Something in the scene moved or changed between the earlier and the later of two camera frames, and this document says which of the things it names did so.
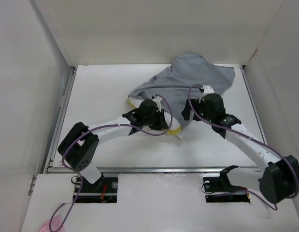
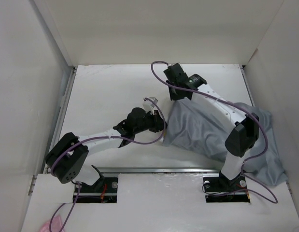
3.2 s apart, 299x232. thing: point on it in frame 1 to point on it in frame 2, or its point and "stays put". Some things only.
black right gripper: (195, 104) to (174, 96)
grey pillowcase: (189, 74) to (189, 127)
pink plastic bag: (55, 224) stays put
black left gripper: (160, 124) stays put
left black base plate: (104, 190) stays put
